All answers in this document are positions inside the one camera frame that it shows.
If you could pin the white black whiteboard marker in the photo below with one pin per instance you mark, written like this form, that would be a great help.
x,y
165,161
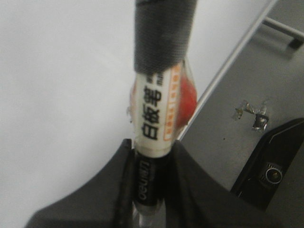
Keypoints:
x,y
161,36

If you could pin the silver tape scraps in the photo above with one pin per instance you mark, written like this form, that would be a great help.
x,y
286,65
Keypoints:
x,y
261,119

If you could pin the grey metal bar handle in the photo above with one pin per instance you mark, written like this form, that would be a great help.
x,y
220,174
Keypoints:
x,y
297,35

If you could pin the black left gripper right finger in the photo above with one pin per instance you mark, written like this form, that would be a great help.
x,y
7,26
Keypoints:
x,y
194,200

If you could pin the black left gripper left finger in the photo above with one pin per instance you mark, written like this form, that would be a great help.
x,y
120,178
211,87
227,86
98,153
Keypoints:
x,y
105,201

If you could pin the black camera device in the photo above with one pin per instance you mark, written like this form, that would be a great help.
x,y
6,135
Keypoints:
x,y
268,163

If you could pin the white whiteboard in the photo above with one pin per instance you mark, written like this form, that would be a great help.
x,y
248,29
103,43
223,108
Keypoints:
x,y
66,70

